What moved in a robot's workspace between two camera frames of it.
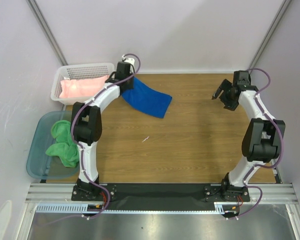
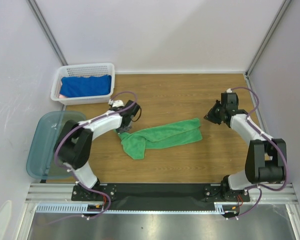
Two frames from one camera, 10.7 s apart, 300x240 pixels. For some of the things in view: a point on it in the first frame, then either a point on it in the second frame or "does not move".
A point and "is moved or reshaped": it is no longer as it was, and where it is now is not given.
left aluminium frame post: x=46 y=31 does not move
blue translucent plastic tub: x=40 y=165 does not move
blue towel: x=146 y=99 to x=77 y=86
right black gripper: x=225 y=92 to x=213 y=114
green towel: x=65 y=148 is moved or reshaped
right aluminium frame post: x=285 y=5 does not move
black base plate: x=190 y=196 does not move
